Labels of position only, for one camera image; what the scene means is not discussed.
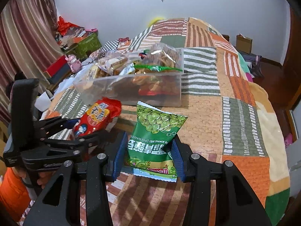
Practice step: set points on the red plastic bag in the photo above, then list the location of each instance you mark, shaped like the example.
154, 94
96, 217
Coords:
64, 26

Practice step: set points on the wooden door frame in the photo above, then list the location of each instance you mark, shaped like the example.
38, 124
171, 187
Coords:
291, 65

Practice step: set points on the clear plastic storage bin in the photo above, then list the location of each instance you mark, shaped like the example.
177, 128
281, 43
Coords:
119, 86

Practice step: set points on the green pea snack packet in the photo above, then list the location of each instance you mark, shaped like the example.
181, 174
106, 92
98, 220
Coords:
147, 153

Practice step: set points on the brown paper bag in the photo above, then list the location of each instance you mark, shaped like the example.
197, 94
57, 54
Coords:
243, 44

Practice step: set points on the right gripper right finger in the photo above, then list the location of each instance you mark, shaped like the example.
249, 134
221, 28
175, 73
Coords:
236, 201

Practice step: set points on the green storage box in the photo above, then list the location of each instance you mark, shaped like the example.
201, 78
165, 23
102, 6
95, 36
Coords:
87, 46

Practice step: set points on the long wafer biscuit pack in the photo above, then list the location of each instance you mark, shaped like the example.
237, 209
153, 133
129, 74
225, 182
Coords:
111, 63

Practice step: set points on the red fried snack packet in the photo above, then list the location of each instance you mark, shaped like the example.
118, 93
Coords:
157, 85

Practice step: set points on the red flat box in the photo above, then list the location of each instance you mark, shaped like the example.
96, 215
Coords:
55, 67

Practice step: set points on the patchwork bed blanket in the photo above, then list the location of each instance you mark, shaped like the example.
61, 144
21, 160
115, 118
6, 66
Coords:
229, 118

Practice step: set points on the pink toy figurine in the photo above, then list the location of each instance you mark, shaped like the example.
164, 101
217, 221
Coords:
74, 64

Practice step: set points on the striped curtain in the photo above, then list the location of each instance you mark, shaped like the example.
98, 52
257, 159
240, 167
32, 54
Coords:
28, 43

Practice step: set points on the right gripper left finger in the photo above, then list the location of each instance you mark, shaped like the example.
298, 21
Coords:
59, 201

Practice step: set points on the clear bag of crackers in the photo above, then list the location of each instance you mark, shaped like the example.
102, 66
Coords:
161, 58

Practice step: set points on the orange jacket sleeve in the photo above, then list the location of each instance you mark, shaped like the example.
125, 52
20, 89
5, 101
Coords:
14, 196

